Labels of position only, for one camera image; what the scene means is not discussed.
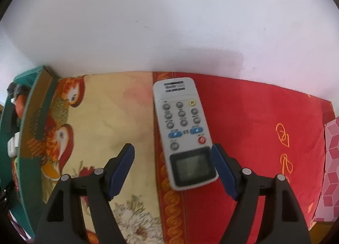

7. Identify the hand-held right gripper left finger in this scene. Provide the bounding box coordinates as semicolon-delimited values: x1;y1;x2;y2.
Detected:
34;143;136;244

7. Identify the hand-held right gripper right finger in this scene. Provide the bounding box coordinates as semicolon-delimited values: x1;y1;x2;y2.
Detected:
211;143;312;244

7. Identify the white remote control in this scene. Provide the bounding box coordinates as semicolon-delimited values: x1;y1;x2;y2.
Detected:
153;77;219;191

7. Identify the teal cardboard box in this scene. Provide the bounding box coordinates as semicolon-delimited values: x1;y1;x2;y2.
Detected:
0;66;60;239

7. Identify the white earbud case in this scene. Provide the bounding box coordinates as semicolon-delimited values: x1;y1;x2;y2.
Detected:
7;132;22;158

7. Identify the red printed blanket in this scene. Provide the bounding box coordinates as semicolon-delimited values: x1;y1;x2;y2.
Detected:
21;70;335;244

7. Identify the pink patterned box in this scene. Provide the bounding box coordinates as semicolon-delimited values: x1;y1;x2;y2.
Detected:
314;117;339;223

